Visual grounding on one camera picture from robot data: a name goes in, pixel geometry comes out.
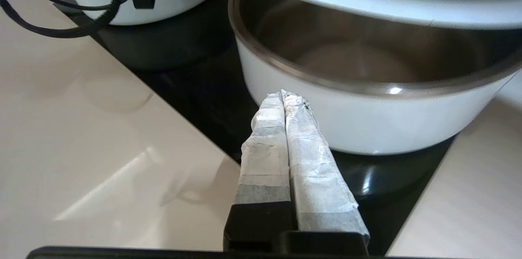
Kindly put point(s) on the small white pot steel rim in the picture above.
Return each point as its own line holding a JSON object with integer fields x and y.
{"x": 387, "y": 124}

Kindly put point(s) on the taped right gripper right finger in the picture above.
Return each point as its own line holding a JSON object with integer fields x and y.
{"x": 318, "y": 177}

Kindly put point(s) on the wide black induction cooktop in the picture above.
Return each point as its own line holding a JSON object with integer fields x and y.
{"x": 195, "y": 71}

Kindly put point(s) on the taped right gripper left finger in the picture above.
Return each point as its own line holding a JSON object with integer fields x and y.
{"x": 265, "y": 161}

